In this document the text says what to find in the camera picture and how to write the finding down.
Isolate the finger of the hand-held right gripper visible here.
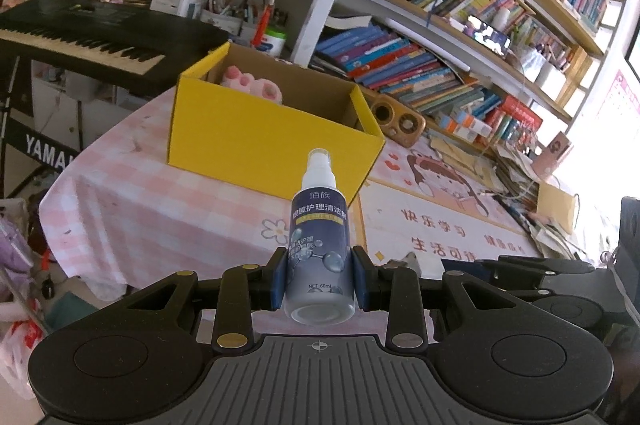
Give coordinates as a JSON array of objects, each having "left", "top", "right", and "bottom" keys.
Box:
[{"left": 441, "top": 255, "right": 599, "bottom": 289}]

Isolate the printed cartoon desk mat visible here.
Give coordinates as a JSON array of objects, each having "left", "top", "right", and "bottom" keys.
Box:
[{"left": 352, "top": 132, "right": 546, "bottom": 278}]

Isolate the black framed mirror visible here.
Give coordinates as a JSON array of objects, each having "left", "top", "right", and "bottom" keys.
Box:
[{"left": 465, "top": 15, "right": 513, "bottom": 56}]

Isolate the brown kraft envelope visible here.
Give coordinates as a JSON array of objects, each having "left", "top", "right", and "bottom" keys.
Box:
[{"left": 537, "top": 182, "right": 576, "bottom": 233}]

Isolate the black keyboard stand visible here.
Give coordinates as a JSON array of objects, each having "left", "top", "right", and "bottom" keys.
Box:
[{"left": 0, "top": 55, "right": 88, "bottom": 201}]

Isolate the thick book lying flat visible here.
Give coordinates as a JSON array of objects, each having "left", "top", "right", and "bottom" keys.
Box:
[{"left": 325, "top": 14, "right": 373, "bottom": 31}]

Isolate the red flat box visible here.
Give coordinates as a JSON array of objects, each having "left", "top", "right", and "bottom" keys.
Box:
[{"left": 500, "top": 94, "right": 545, "bottom": 131}]

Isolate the black framed picture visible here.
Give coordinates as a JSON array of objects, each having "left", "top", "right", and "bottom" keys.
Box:
[{"left": 622, "top": 5, "right": 640, "bottom": 86}]

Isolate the white storage bin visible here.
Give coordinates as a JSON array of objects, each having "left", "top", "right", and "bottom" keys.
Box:
[
  {"left": 537, "top": 62, "right": 568, "bottom": 93},
  {"left": 520, "top": 48, "right": 546, "bottom": 78}
]

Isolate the pink wall poster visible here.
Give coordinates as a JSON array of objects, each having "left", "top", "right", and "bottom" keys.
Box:
[{"left": 597, "top": 70, "right": 640, "bottom": 146}]

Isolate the pink card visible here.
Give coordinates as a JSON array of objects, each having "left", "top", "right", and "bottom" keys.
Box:
[{"left": 532, "top": 131, "right": 573, "bottom": 178}]

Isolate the red and white plastic bag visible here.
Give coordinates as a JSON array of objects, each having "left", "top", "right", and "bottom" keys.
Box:
[{"left": 0, "top": 317, "right": 46, "bottom": 401}]

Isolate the white pen holder with pens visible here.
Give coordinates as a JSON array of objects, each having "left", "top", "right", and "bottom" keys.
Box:
[{"left": 200, "top": 0, "right": 261, "bottom": 38}]

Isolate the stack of papers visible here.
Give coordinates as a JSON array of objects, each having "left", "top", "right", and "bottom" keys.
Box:
[{"left": 430, "top": 130, "right": 538, "bottom": 216}]

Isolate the pile of booklets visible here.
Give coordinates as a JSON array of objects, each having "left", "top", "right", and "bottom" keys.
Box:
[{"left": 520, "top": 205, "right": 601, "bottom": 261}]

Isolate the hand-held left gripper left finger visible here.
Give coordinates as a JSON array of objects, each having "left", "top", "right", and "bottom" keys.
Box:
[{"left": 120, "top": 247, "right": 291, "bottom": 353}]

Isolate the pink checked cloth desktop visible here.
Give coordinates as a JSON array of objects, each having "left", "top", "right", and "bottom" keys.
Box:
[{"left": 39, "top": 90, "right": 601, "bottom": 336}]

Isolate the black electronic keyboard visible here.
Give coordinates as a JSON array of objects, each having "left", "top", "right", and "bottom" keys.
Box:
[{"left": 0, "top": 0, "right": 231, "bottom": 93}]

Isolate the yellow cardboard box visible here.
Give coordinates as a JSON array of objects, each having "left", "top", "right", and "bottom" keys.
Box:
[{"left": 166, "top": 41, "right": 387, "bottom": 202}]

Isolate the pink plush paw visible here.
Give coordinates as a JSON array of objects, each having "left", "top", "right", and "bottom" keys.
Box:
[{"left": 221, "top": 65, "right": 283, "bottom": 105}]

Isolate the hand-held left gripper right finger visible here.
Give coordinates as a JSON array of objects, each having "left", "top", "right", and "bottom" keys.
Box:
[{"left": 350, "top": 245, "right": 526, "bottom": 353}]

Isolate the row of blue and purple books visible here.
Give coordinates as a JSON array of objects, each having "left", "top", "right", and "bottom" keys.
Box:
[{"left": 310, "top": 25, "right": 481, "bottom": 116}]

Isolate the white jar with green lid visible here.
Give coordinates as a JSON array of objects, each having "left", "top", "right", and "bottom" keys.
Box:
[{"left": 261, "top": 28, "right": 288, "bottom": 58}]

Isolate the dark blue spray bottle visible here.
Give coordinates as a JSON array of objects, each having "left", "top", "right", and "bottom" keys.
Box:
[{"left": 281, "top": 148, "right": 358, "bottom": 326}]

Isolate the brown retro radio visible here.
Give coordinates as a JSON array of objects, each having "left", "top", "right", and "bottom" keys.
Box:
[{"left": 367, "top": 91, "right": 427, "bottom": 148}]

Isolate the purple bag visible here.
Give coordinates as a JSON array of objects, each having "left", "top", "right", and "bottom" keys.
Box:
[{"left": 0, "top": 200, "right": 46, "bottom": 306}]

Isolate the orange and white medicine box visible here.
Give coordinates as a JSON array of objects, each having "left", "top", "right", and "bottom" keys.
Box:
[
  {"left": 437, "top": 110, "right": 471, "bottom": 136},
  {"left": 462, "top": 112, "right": 493, "bottom": 141}
]

